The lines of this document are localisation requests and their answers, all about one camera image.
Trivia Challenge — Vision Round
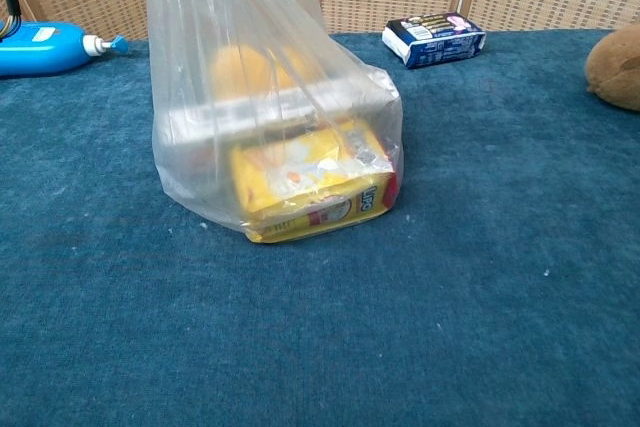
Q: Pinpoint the brown plush toy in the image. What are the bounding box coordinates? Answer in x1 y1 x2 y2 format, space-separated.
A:
585 26 640 113

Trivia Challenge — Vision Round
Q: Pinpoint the translucent plastic box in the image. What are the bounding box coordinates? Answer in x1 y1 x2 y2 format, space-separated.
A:
167 79 401 153

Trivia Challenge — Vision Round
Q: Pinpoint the blue table cloth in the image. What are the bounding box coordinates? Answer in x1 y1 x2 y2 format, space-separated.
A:
0 29 640 427

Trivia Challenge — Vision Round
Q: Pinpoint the clear plastic bag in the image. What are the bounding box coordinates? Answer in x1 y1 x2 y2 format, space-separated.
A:
143 0 404 244

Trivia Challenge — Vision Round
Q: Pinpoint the dark blue tissue packet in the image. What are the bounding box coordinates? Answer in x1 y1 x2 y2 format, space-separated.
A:
381 11 487 70

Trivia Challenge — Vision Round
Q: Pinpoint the orange round bread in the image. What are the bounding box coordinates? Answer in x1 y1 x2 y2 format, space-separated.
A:
212 44 311 98

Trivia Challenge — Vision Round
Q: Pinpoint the yellow snack box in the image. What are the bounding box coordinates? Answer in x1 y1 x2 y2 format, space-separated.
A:
230 120 399 244

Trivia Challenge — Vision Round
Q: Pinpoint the blue pump bottle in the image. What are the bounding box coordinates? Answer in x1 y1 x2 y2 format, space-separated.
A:
0 21 129 78

